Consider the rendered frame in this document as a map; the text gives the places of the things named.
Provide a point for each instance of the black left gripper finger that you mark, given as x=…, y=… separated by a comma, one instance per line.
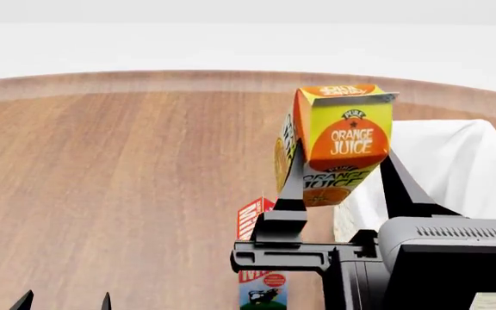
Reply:
x=23, y=303
x=107, y=303

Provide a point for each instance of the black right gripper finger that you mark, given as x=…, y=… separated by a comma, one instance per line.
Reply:
x=407, y=193
x=284, y=219

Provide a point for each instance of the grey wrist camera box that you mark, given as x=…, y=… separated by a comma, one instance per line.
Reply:
x=454, y=258

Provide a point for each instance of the orange juice carton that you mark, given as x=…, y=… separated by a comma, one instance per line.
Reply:
x=342, y=129

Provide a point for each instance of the wicker basket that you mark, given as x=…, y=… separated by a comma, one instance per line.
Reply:
x=343, y=226

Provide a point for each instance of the red milk carton with cow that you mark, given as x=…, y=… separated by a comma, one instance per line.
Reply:
x=252, y=219

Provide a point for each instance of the white cloth basket liner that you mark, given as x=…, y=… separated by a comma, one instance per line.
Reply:
x=450, y=161

